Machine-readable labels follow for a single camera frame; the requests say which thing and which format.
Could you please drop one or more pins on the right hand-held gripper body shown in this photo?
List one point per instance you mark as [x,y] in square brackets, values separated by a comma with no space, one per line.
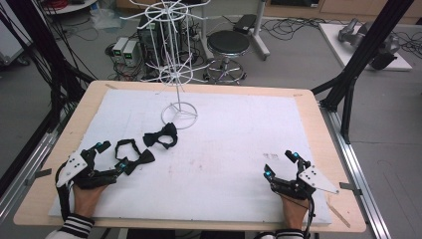
[316,179]

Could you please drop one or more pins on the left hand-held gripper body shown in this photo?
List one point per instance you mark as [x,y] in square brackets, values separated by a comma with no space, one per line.
[71,167]

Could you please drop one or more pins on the black bow tie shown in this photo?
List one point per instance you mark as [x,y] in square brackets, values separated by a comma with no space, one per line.
[146,157]
[169,130]

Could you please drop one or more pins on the person's left hand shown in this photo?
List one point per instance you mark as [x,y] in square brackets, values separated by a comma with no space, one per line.
[86,200]

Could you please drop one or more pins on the person's right hand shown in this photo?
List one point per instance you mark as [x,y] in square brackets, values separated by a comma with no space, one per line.
[293,212]

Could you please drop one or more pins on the thin wooden stick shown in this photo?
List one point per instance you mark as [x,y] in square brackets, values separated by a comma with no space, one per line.
[338,214]

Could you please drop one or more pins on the white foam mat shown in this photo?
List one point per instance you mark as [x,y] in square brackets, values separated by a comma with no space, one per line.
[215,149]

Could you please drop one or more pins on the grey power supply unit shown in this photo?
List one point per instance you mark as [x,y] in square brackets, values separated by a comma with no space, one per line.
[130,53]
[118,48]

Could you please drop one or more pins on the black computer tower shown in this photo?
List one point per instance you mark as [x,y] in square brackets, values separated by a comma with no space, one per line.
[149,40]

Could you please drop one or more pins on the white floor platform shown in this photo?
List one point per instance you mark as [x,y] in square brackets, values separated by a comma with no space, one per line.
[335,43]

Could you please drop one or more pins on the clear plastic bag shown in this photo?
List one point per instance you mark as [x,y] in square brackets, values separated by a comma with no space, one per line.
[104,18]

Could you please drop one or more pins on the white metal stand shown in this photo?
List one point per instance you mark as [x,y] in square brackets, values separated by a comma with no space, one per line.
[260,33]

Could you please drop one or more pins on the black round stool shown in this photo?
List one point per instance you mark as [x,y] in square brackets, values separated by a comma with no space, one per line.
[228,42]

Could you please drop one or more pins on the grey robot part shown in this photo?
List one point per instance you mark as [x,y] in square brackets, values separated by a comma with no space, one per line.
[350,33]

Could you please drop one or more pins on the black box on stand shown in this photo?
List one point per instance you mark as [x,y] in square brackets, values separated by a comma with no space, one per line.
[245,23]

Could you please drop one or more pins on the round white table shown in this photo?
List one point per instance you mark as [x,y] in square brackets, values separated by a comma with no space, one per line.
[76,6]

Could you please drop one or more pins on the grey metal bracket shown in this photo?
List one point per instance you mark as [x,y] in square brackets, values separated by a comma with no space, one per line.
[38,175]
[350,187]

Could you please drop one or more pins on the aluminium rail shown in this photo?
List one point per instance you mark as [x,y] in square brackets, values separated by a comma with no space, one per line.
[358,172]
[23,176]

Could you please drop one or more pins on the black metal frame post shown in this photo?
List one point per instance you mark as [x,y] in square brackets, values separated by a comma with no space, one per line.
[368,43]

